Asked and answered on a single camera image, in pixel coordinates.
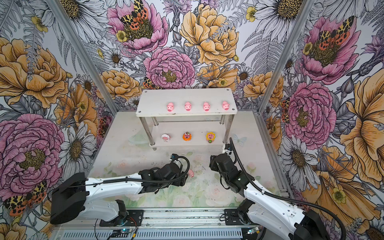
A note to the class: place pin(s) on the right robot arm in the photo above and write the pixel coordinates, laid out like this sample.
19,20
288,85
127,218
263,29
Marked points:
283,218

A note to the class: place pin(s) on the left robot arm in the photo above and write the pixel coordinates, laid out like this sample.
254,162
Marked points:
80,197

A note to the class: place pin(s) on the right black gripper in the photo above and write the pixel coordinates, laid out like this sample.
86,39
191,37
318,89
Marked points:
212,163

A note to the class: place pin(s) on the white two-tier shelf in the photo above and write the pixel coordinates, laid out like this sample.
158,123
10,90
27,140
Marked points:
187,117

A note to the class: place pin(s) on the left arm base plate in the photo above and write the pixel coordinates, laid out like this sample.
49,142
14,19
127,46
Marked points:
133,218

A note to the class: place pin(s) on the white vented cable duct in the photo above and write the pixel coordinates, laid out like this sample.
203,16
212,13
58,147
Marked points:
153,234

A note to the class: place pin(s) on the pink bear yellow flower toy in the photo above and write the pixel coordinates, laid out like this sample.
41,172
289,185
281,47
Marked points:
210,137

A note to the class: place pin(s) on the right aluminium corner post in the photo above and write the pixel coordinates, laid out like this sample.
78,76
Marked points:
291,40

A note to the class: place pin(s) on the pink bear orange donut toy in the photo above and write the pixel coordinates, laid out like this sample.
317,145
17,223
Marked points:
187,136

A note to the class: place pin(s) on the white hooded pink doll toy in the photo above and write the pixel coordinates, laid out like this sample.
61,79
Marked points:
165,137

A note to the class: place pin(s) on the pink pig toy pair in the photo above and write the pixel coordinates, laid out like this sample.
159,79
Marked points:
170,107

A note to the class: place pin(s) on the pink pig toy front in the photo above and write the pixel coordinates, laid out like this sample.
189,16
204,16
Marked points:
206,106

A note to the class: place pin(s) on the aluminium corner post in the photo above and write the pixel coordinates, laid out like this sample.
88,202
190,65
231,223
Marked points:
65,23
291,40

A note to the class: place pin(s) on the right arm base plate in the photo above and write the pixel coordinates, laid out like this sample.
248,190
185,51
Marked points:
234,217

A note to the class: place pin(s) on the aluminium front rail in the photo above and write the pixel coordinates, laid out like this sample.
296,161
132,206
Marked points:
171,218

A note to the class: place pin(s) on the left aluminium corner post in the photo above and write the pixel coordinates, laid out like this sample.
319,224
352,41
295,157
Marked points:
65,23

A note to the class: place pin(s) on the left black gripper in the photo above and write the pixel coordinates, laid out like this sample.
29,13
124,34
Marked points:
180,181

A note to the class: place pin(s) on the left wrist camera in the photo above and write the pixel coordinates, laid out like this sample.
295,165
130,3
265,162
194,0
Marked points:
175,158

